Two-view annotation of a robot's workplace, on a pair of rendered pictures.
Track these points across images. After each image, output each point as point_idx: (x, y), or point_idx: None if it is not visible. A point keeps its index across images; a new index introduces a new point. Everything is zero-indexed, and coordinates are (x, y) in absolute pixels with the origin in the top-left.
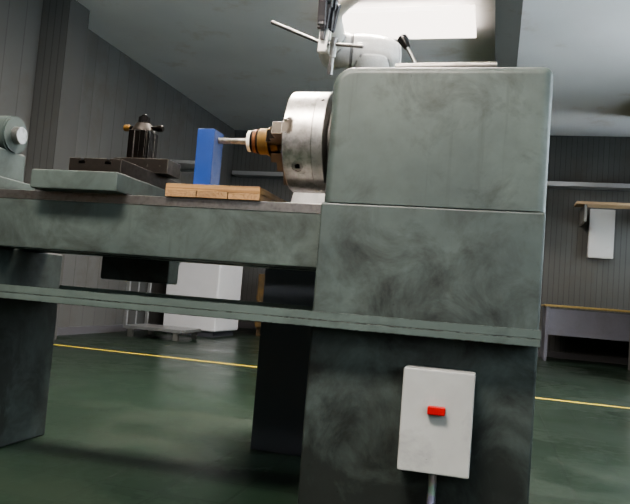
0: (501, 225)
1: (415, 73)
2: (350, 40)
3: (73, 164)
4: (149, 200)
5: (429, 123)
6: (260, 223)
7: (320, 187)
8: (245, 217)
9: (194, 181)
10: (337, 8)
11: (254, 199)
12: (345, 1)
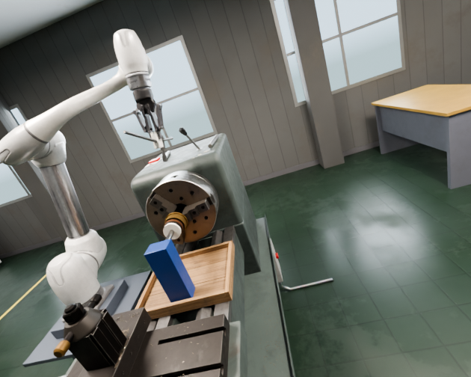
0: (244, 192)
1: (222, 146)
2: None
3: None
4: (229, 318)
5: (231, 167)
6: (236, 259)
7: None
8: (235, 262)
9: (187, 288)
10: (140, 114)
11: (234, 248)
12: (90, 104)
